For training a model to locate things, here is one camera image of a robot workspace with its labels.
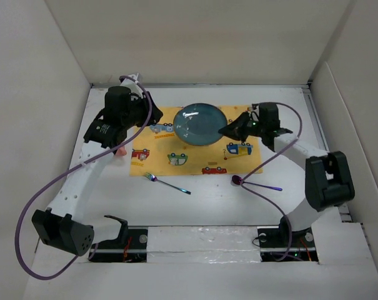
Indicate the iridescent fork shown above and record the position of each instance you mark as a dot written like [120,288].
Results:
[153,178]

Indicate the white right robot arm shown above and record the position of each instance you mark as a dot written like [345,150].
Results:
[328,180]

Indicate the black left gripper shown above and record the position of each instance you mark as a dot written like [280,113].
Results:
[143,102]

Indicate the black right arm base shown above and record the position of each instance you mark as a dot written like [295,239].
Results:
[272,241]

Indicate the teal round plate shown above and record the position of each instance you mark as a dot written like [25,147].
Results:
[199,124]

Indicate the yellow cartoon print cloth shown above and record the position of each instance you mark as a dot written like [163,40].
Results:
[157,150]

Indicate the pink cup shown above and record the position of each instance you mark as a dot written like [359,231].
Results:
[121,151]

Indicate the purple iridescent spoon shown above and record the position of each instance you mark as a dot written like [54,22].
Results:
[237,180]

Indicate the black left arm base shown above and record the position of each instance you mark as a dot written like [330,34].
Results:
[117,242]

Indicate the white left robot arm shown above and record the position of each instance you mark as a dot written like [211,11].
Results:
[61,225]

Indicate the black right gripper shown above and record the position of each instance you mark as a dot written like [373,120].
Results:
[235,130]

